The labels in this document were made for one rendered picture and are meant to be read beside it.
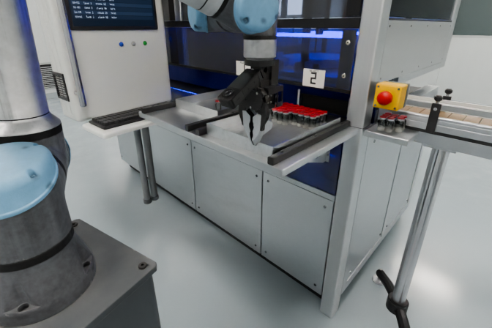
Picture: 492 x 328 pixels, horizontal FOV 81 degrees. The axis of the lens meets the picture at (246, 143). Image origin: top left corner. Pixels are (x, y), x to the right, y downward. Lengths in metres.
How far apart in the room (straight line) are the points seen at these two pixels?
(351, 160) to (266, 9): 0.68
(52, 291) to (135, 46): 1.16
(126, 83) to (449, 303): 1.82
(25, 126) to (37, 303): 0.27
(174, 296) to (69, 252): 1.07
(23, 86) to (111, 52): 0.90
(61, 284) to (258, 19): 0.50
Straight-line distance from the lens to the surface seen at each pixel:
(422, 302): 1.73
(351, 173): 1.06
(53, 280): 0.55
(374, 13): 0.95
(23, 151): 0.52
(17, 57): 0.58
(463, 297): 1.85
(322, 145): 0.82
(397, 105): 0.93
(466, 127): 1.03
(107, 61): 1.44
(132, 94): 1.51
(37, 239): 0.51
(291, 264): 1.47
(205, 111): 1.06
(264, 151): 0.72
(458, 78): 5.58
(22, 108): 0.59
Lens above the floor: 1.19
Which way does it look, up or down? 22 degrees down
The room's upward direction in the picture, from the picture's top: straight up
